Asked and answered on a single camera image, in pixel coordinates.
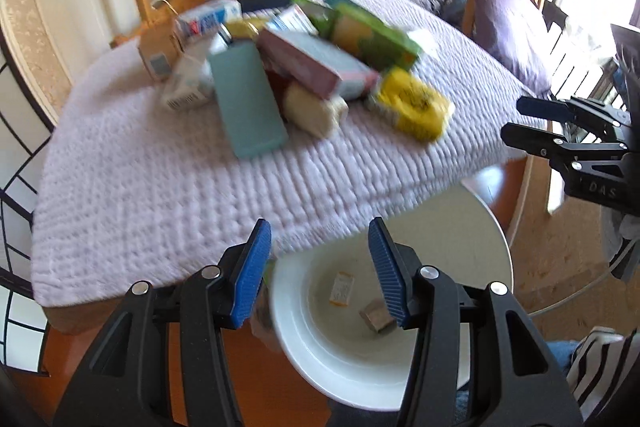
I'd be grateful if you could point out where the green yellow box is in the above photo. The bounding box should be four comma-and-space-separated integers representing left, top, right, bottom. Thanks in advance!
325, 0, 425, 72

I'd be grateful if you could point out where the brown cardboard box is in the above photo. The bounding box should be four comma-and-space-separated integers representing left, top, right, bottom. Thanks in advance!
137, 14, 183, 82

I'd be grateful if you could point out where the beige paper roll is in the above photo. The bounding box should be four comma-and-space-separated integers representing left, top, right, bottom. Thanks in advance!
282, 83, 350, 138

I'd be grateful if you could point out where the pink box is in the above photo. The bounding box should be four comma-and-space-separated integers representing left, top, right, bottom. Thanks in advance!
256, 29, 381, 100

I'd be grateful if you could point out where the small yellow white packet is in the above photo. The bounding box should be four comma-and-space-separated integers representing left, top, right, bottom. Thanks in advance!
330, 274, 356, 307

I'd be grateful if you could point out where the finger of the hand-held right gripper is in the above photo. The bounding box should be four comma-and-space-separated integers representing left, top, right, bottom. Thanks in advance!
500, 122, 630, 174
516, 95, 628, 128

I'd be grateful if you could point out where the navy blue pad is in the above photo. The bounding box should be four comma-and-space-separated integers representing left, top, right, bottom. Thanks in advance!
239, 0, 296, 14

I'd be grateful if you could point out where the white slatted rack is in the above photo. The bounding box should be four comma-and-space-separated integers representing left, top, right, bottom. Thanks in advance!
542, 2, 623, 142

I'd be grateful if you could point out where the white blue barcode box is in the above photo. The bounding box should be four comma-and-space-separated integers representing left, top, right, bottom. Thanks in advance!
160, 52, 217, 112

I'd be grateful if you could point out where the blue white red medicine box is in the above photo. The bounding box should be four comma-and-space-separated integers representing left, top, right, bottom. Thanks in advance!
175, 0, 243, 44

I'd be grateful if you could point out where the teal box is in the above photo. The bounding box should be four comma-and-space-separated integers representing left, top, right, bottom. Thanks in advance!
207, 41, 290, 159

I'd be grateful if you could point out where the small white blue carton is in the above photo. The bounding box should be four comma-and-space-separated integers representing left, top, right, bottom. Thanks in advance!
265, 3, 321, 36

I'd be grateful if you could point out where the small brown box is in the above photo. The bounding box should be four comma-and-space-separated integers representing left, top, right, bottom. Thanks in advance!
359, 299, 398, 334

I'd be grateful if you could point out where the blue jeans leg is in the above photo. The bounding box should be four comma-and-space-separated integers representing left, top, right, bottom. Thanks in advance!
545, 339, 586, 375

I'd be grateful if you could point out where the thin white cable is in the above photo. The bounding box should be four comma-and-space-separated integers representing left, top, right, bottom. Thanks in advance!
527, 244, 640, 318

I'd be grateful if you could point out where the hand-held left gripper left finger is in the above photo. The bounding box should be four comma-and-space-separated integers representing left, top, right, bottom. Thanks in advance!
52, 218, 273, 427

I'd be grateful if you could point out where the purple cloth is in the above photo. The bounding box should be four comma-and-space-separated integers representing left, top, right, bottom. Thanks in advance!
445, 0, 556, 98

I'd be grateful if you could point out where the lavender quilted blanket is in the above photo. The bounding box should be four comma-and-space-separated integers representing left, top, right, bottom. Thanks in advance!
31, 0, 546, 308

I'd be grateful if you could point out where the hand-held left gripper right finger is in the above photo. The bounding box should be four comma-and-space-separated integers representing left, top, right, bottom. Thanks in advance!
368, 217, 585, 427

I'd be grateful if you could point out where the black framed white screen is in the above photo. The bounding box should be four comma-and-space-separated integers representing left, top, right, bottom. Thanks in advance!
0, 22, 56, 378

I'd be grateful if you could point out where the black white striped garment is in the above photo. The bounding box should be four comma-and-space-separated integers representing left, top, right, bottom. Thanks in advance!
565, 326, 640, 410

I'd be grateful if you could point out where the white round bin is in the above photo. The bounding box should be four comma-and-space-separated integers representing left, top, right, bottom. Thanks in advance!
270, 184, 513, 412

